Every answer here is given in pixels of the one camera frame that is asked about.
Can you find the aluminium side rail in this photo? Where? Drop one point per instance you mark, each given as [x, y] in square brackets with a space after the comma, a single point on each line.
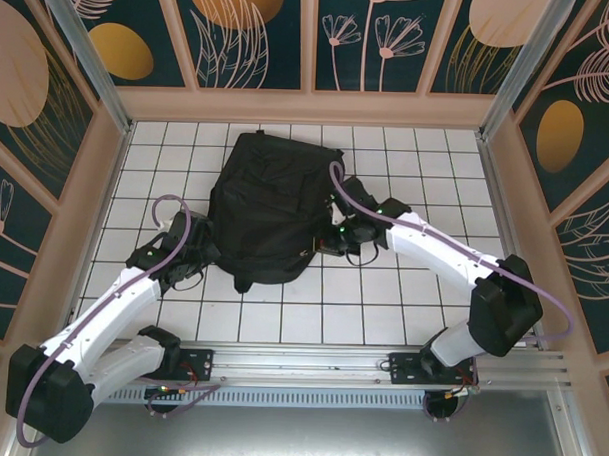
[504, 235]
[112, 181]

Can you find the black backpack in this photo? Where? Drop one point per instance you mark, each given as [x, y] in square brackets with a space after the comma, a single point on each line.
[265, 201]

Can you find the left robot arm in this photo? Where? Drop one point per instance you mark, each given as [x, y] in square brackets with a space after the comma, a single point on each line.
[127, 302]

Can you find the grey metal sheet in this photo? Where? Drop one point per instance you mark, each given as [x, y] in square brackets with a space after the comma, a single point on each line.
[297, 438]

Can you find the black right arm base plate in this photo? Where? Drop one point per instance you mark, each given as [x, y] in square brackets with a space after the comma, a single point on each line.
[404, 369]

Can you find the aluminium frame post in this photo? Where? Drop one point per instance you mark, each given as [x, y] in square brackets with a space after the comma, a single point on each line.
[85, 55]
[532, 71]

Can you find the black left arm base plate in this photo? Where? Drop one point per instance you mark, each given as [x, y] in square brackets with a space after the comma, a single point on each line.
[197, 362]

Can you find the aluminium mounting rail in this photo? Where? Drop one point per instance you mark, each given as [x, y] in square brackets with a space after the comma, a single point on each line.
[300, 360]

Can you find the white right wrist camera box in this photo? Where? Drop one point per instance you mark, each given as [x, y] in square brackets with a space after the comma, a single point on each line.
[341, 215]

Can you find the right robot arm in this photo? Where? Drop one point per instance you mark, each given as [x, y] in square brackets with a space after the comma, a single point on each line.
[434, 247]

